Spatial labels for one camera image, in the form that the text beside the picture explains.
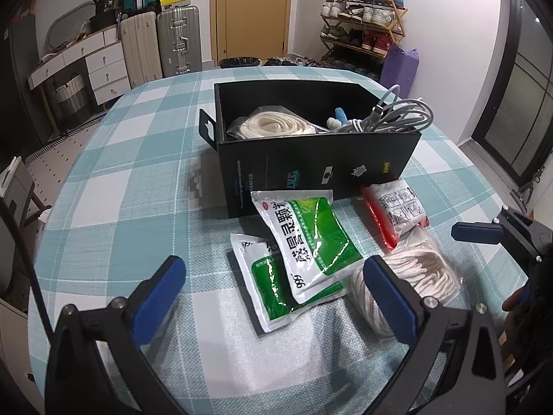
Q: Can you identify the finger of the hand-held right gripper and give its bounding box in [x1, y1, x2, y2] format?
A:
[451, 222, 504, 243]

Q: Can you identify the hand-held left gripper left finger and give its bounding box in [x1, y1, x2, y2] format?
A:
[45, 255, 187, 415]

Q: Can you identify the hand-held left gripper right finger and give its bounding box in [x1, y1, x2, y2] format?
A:
[364, 255, 506, 415]

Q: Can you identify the bagged white rope bundle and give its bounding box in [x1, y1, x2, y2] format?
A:
[351, 227, 461, 338]

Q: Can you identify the red white packet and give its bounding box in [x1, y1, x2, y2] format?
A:
[360, 180, 430, 251]

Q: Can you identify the green white sachet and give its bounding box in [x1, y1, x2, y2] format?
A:
[229, 232, 350, 334]
[251, 189, 364, 305]

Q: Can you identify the white cable bundle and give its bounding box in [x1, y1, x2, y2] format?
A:
[346, 85, 434, 134]

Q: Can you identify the black cardboard box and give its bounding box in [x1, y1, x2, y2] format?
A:
[199, 80, 423, 219]

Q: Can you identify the blue white keychain toy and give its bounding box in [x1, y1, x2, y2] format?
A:
[326, 107, 352, 132]

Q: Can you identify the bagged cream rope bundle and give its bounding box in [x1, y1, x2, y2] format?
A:
[227, 106, 329, 141]

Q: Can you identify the person's right hand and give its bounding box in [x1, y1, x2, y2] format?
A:
[501, 287, 530, 312]

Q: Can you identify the black framed glass door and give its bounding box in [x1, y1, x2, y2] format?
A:
[471, 0, 553, 191]

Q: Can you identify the white cabinet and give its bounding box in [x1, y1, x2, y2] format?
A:
[0, 298, 44, 415]

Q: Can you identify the purple bag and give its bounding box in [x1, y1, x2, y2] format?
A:
[379, 43, 420, 96]

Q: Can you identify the grey stool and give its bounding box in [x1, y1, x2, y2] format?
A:
[0, 156, 53, 225]

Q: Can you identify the grey floor mat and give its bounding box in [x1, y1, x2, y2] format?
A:
[26, 114, 106, 163]

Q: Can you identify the striped laundry basket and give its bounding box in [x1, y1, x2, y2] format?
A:
[53, 73, 92, 117]

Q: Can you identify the white dresser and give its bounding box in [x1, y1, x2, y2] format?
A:
[28, 24, 131, 107]

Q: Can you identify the wooden shoe rack with shoes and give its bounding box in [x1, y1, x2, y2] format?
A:
[319, 0, 407, 53]

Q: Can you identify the beige suitcase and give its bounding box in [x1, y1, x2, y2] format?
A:
[119, 10, 165, 89]

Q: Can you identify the silver suitcase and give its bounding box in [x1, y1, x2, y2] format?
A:
[156, 6, 203, 77]

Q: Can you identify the dark cabinet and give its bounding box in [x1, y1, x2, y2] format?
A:
[9, 9, 57, 148]

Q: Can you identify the oval mirror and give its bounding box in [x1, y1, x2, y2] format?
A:
[45, 1, 98, 50]

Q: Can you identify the black bag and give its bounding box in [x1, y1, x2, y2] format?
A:
[91, 0, 122, 27]

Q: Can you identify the yellow wooden door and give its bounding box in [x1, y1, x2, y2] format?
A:
[209, 0, 294, 63]

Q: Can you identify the black cable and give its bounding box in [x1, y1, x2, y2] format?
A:
[0, 199, 55, 333]

